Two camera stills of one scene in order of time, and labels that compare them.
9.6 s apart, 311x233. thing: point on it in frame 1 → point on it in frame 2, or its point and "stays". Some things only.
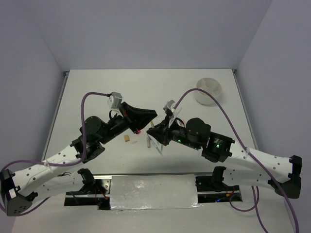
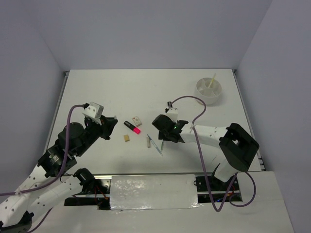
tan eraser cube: (126, 138) stays
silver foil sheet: (152, 191) stays
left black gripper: (136, 118) → (107, 125)
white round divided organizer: (210, 85) stays
